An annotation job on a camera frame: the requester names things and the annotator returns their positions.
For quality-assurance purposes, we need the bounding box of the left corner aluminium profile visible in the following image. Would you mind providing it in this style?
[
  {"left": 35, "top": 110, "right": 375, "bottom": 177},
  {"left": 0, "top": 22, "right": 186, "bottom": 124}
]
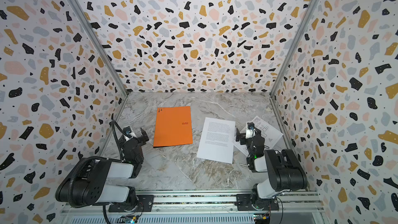
[{"left": 67, "top": 0, "right": 128, "bottom": 97}]

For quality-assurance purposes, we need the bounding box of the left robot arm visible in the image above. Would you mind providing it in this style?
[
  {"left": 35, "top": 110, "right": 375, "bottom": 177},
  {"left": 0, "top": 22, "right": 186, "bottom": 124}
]
[{"left": 55, "top": 127, "right": 149, "bottom": 212}]

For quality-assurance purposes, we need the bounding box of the right corner aluminium profile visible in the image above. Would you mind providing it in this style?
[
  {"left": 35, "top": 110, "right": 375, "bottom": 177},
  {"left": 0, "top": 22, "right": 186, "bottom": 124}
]
[{"left": 270, "top": 0, "right": 319, "bottom": 98}]

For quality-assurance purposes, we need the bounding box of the white text paper sheet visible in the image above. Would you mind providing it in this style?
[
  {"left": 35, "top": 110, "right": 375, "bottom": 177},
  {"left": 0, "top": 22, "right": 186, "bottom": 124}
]
[{"left": 197, "top": 117, "right": 235, "bottom": 164}]

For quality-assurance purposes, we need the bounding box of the aluminium mounting rail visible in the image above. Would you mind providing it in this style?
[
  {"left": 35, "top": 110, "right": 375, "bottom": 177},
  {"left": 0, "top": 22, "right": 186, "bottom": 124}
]
[{"left": 60, "top": 189, "right": 325, "bottom": 217}]

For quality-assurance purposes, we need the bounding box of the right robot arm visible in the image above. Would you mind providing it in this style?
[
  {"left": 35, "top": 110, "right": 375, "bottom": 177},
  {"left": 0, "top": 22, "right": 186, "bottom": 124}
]
[{"left": 236, "top": 122, "right": 308, "bottom": 211}]

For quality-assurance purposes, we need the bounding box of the left circuit board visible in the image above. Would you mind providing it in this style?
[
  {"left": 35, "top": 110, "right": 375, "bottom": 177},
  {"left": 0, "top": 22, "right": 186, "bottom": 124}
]
[{"left": 117, "top": 215, "right": 139, "bottom": 224}]

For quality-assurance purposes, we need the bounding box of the circuit board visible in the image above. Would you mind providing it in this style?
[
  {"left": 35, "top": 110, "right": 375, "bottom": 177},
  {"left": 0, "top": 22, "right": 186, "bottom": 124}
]
[
  {"left": 117, "top": 215, "right": 139, "bottom": 224},
  {"left": 254, "top": 214, "right": 271, "bottom": 224}
]

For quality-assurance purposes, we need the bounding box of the corner aluminium profile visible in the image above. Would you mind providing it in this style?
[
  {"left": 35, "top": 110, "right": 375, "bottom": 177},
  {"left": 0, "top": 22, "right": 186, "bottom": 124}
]
[
  {"left": 270, "top": 0, "right": 319, "bottom": 98},
  {"left": 67, "top": 0, "right": 128, "bottom": 97}
]

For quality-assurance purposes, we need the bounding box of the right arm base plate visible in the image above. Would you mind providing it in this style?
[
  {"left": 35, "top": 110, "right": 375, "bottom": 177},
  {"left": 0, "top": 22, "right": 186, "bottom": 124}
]
[{"left": 234, "top": 194, "right": 279, "bottom": 212}]

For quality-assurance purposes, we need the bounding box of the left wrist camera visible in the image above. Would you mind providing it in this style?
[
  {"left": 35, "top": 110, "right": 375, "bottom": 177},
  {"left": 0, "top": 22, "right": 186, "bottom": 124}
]
[{"left": 123, "top": 126, "right": 137, "bottom": 139}]

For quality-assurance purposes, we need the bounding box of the orange folder black inside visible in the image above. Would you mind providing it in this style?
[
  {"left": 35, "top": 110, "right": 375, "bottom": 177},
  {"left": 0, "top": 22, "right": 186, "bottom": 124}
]
[{"left": 153, "top": 106, "right": 193, "bottom": 148}]

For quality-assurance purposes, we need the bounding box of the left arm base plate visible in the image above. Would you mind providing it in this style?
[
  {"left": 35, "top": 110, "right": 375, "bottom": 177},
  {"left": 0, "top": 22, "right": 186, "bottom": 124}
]
[{"left": 108, "top": 195, "right": 154, "bottom": 214}]

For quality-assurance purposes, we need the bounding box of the white technical drawing sheet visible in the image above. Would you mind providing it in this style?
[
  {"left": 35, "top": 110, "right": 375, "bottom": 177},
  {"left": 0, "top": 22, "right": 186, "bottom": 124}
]
[{"left": 233, "top": 116, "right": 283, "bottom": 154}]

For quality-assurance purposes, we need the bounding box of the right circuit board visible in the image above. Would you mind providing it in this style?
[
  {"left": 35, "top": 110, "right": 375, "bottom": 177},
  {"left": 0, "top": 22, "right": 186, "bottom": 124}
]
[{"left": 254, "top": 214, "right": 271, "bottom": 224}]

